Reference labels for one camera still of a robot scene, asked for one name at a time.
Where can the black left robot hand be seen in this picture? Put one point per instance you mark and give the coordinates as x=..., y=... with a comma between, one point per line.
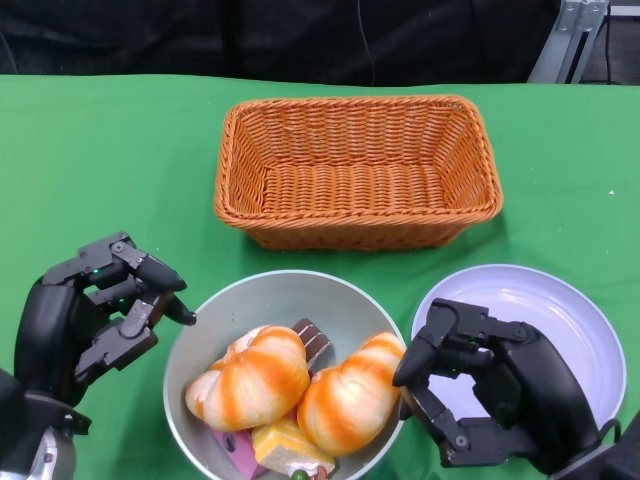
x=50, y=330

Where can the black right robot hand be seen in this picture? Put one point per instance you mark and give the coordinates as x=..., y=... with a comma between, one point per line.
x=540, y=390

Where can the orange striped bread roll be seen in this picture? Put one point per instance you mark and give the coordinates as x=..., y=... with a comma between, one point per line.
x=255, y=385
x=350, y=400

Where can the pale green bowl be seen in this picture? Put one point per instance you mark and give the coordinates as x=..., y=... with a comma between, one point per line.
x=260, y=300

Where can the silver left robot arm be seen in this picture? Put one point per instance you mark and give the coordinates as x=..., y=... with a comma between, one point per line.
x=55, y=450

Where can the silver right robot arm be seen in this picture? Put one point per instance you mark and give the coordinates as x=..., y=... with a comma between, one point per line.
x=580, y=467

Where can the lavender plate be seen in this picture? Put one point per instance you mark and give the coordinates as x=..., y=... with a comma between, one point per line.
x=550, y=300

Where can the pink cake slice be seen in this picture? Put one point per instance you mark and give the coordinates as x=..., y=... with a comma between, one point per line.
x=240, y=452

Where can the brown chocolate cake slice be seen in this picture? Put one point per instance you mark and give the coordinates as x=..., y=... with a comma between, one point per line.
x=312, y=345

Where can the yellow cake slice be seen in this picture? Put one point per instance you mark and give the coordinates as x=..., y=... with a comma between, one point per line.
x=285, y=445

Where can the orange wicker basket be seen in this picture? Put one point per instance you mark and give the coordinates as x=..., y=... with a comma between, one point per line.
x=350, y=190

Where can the black backdrop curtain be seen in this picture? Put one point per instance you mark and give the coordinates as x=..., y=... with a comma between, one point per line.
x=200, y=35

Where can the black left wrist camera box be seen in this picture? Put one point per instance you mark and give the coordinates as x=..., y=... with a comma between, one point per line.
x=15, y=430

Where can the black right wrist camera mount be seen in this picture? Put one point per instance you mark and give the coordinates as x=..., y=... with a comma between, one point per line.
x=625, y=455

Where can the grey aluminium frame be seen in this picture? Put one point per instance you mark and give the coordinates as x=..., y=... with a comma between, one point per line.
x=557, y=45

